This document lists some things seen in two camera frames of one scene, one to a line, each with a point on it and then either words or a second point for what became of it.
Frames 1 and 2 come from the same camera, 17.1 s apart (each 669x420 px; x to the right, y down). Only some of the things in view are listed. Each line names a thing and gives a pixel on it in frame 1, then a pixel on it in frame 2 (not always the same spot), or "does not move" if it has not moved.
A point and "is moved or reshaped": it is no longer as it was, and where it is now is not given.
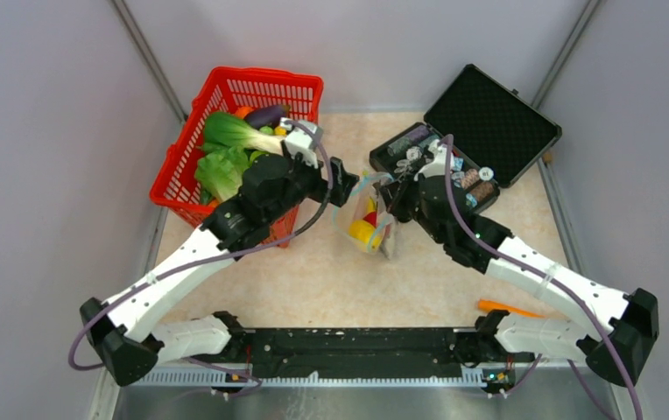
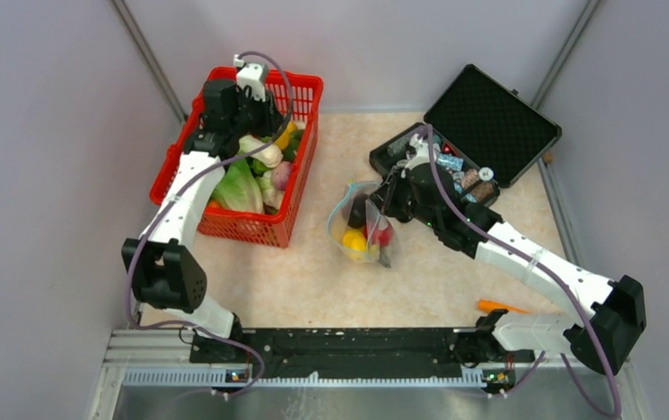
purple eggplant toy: x=271 y=115 is moved or reshaped
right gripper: x=395 y=192 does not move
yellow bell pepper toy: x=365 y=235 -> x=355 y=242
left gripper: x=341 y=182 -> x=271 y=120
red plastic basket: x=175 y=184 does not move
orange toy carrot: x=491 y=305 does not move
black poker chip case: x=496 y=134 does not move
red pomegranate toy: x=371 y=217 -> x=383 y=236
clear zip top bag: x=359 y=220 is moved or reshaped
